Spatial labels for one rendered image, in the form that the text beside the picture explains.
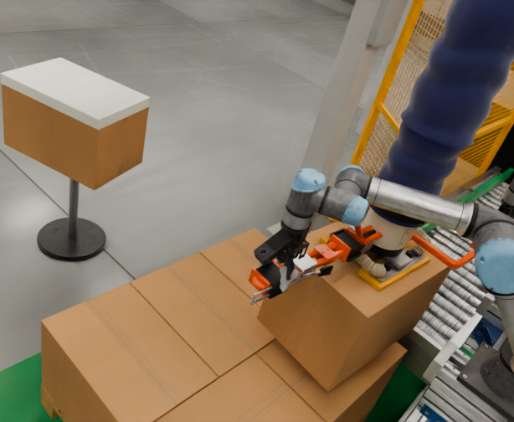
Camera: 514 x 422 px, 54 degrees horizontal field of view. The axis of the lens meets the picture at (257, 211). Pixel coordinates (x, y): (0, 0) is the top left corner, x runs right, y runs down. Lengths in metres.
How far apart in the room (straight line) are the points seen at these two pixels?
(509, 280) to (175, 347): 1.28
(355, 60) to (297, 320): 1.68
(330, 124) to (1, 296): 2.10
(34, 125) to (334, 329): 1.79
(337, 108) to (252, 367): 1.70
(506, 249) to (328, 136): 2.09
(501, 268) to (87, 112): 1.90
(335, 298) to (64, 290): 1.73
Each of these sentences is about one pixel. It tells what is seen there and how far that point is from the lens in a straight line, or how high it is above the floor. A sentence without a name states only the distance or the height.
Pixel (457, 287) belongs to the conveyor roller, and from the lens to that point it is 2.97.
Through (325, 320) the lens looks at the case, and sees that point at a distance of 1.80.
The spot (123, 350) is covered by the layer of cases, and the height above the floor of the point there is 0.54.
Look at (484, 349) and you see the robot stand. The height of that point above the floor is 1.04.
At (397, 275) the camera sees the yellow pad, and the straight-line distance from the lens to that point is 1.87.
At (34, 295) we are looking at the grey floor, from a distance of 3.00.
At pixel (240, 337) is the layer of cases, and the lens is 2.17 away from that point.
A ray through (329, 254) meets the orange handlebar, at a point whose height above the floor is 1.21.
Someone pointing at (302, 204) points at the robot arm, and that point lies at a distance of 1.27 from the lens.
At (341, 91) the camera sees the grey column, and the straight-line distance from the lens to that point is 3.13.
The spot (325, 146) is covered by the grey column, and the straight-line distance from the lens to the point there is 3.25.
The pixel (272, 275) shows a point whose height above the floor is 1.23.
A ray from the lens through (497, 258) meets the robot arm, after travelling 1.28.
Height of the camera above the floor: 2.15
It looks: 34 degrees down
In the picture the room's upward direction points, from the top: 16 degrees clockwise
